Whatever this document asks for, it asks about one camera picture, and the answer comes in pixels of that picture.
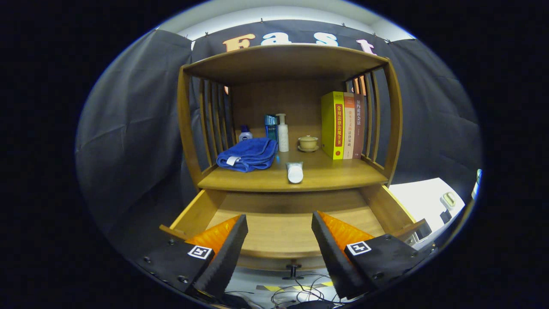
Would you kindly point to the small white blue-capped bottle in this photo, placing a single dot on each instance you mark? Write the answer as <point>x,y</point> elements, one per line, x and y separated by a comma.
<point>245,135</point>

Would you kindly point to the yellow lidded teacup with saucer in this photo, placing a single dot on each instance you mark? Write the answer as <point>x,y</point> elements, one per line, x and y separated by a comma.
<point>308,142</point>

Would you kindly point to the white facial cleanser tube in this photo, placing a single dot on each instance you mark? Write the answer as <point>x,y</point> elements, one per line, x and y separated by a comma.
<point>295,174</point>

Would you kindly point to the wooden cabinet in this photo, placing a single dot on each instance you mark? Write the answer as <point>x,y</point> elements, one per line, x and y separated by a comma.
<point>283,60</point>

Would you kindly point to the white pump bottle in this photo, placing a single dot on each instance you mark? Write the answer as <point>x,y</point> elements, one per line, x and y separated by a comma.
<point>283,137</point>

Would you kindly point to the small pale yellow-green object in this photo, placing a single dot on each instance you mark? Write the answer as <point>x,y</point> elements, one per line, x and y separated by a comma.
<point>448,199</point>

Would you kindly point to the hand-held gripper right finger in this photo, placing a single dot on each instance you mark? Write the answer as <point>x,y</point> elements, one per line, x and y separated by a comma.
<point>334,262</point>

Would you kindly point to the blue folded towel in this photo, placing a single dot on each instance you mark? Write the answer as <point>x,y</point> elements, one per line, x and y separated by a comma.
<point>248,154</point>

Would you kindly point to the brown book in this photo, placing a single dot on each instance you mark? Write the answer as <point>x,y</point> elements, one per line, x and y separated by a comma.
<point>359,128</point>

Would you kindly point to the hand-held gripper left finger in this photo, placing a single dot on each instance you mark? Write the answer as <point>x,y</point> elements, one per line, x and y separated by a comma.
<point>227,257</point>

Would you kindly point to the beige book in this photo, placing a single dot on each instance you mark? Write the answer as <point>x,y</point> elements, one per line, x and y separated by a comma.
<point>348,128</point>

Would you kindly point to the black bracket block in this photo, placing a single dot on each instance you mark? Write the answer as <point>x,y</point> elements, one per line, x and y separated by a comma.
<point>423,231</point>

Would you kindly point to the small black block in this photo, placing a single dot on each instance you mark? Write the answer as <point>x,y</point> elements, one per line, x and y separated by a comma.
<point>445,216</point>

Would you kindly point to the wooden countertop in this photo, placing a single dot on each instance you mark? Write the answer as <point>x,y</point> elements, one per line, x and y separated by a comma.
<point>334,171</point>

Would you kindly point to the yellow and black floor tape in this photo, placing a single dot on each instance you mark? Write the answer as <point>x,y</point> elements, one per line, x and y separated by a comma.
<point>272,288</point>

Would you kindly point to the wooden drawer with black knob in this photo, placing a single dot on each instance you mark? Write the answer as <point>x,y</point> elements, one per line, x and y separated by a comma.
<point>279,231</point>

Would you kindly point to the yellow book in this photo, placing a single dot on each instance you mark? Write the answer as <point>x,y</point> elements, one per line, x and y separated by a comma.
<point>332,128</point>

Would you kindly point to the white drawer unit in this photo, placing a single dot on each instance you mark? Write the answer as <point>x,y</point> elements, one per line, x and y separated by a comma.
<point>420,197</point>

